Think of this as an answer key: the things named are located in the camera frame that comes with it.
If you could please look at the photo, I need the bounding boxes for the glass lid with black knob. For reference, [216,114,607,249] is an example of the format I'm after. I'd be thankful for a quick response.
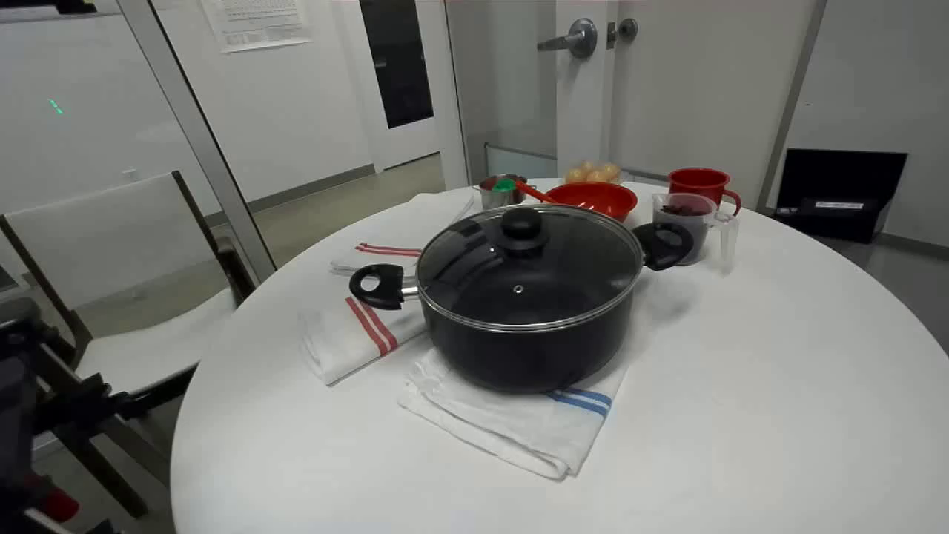
[416,203,650,336]

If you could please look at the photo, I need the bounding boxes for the black cooking pot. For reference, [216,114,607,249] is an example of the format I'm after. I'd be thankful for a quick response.
[346,217,698,394]

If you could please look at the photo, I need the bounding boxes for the green and red small object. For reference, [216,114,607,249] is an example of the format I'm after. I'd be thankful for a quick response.
[477,171,527,210]

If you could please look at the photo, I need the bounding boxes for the red bowl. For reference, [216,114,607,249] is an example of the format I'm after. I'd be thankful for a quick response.
[517,177,640,226]

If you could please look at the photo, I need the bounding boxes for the yellowish bread rolls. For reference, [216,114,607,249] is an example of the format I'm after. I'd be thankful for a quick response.
[564,160,625,188]

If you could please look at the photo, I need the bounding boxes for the white towel with red stripes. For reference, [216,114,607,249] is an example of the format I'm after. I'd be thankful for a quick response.
[296,188,486,388]

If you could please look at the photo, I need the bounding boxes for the white towel with blue stripes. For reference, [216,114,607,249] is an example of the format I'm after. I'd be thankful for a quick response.
[398,347,631,483]

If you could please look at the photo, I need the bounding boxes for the clear measuring cup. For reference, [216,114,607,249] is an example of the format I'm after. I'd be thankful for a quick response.
[650,189,744,275]

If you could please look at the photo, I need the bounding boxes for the dark narrow door window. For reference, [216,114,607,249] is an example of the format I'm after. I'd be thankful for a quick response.
[357,0,437,131]

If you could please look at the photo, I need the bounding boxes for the red mug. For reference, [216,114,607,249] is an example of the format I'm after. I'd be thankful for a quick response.
[667,167,744,222]

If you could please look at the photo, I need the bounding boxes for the black open case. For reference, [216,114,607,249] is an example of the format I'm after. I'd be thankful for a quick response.
[771,145,910,247]

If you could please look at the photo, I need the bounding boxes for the silver door lever handle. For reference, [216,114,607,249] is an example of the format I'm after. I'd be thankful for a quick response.
[535,14,599,63]

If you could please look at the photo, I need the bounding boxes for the grey metal slanted post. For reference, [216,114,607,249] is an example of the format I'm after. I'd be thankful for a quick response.
[112,0,281,289]

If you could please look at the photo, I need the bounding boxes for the white paper sheet on wall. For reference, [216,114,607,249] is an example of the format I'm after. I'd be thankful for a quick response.
[200,0,314,57]

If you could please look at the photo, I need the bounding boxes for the white chair with dark frame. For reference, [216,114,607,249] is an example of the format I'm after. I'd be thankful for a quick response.
[0,170,262,520]

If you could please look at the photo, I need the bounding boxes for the black tripod camera rig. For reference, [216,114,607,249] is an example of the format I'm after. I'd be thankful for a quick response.
[0,263,197,534]

